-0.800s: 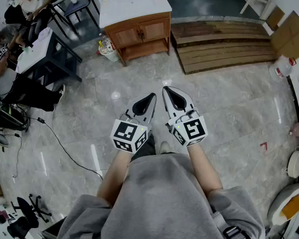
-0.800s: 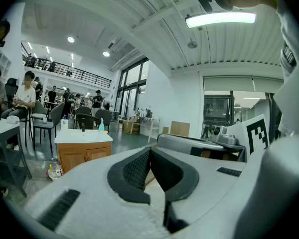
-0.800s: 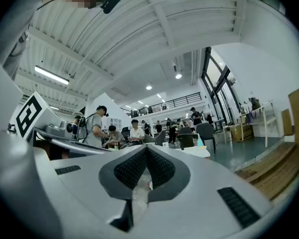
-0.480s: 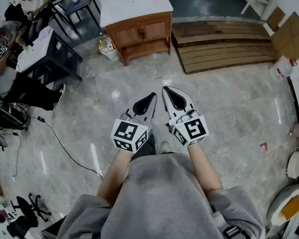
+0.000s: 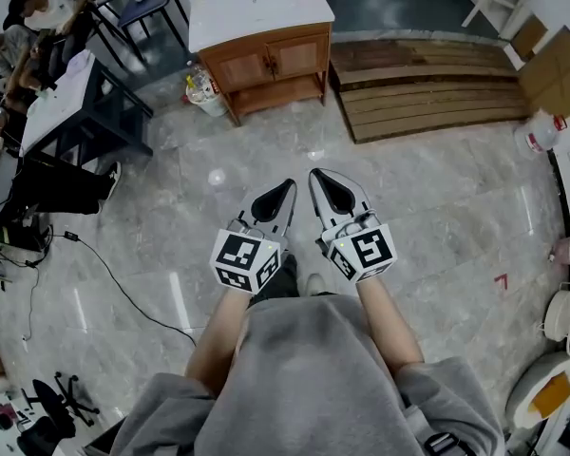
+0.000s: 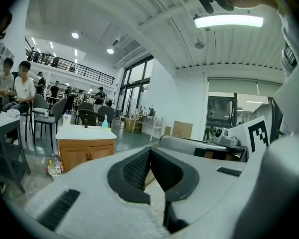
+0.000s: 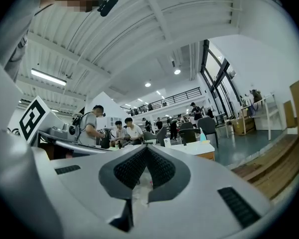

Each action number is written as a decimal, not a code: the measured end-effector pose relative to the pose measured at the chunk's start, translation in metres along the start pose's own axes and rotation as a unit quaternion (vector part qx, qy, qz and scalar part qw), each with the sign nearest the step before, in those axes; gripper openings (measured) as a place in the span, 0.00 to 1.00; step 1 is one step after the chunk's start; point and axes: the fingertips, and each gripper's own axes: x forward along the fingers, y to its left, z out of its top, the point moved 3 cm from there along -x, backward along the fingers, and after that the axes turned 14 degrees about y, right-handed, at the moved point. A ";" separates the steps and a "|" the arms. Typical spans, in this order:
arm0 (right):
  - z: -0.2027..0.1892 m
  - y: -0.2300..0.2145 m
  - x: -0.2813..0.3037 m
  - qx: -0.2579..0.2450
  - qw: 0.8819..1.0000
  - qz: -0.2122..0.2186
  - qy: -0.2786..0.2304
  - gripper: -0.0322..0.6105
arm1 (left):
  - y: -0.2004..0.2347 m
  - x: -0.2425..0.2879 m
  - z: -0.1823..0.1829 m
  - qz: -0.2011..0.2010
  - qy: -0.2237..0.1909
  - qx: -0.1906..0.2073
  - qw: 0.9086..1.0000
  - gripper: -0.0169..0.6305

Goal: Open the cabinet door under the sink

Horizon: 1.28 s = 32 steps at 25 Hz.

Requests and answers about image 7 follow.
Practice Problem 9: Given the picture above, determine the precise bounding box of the white shelf rack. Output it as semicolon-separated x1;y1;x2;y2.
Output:
238;93;283;141

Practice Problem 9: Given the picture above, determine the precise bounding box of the person's grey shirt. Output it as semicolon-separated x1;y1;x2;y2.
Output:
0;0;54;84

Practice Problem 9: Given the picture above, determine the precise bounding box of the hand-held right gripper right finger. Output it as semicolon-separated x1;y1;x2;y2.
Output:
133;144;274;239

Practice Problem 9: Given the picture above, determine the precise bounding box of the blue spray bottle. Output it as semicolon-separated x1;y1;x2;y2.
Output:
199;127;208;143

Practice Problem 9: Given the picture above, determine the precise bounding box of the long ceiling tube lamp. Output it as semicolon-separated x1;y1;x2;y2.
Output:
30;68;67;86

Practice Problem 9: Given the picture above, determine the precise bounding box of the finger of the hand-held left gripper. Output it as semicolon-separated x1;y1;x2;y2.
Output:
39;130;113;155

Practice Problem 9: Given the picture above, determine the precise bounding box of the wooden slatted platform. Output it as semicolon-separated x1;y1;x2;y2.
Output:
231;132;299;200

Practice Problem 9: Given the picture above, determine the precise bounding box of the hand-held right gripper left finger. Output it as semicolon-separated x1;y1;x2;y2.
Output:
51;144;148;239

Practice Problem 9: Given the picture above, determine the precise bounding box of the black head camera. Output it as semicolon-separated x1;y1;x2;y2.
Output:
97;0;119;17

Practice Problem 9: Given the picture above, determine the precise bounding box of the dark armchair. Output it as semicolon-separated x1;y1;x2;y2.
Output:
178;121;201;145

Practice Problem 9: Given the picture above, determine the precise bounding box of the small wooden panel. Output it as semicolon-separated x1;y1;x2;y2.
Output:
283;100;298;128

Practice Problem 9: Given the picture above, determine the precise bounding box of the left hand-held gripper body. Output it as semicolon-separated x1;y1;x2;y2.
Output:
7;96;78;146

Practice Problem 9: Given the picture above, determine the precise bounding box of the black balcony railing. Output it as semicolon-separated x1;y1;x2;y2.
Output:
120;87;202;116

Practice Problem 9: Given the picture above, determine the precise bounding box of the grey chair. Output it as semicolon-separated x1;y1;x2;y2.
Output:
155;125;168;147

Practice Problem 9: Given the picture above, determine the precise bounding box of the black framed window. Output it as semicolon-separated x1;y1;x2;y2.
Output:
200;39;241;116

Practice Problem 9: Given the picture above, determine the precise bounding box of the cardboard box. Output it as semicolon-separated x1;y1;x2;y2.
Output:
231;117;255;136

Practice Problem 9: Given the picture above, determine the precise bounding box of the grey armchair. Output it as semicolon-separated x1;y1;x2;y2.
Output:
197;116;219;148

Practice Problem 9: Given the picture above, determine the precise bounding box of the white sink basin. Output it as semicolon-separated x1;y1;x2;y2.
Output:
149;142;216;157

